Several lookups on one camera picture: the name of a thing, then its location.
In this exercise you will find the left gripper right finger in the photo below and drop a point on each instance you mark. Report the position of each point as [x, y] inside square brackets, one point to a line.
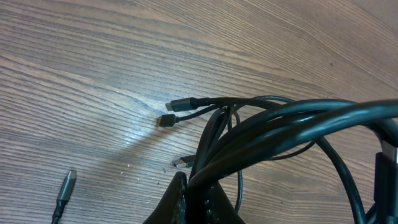
[219, 208]

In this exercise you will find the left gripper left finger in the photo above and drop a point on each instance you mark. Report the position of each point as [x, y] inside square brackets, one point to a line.
[172, 206]

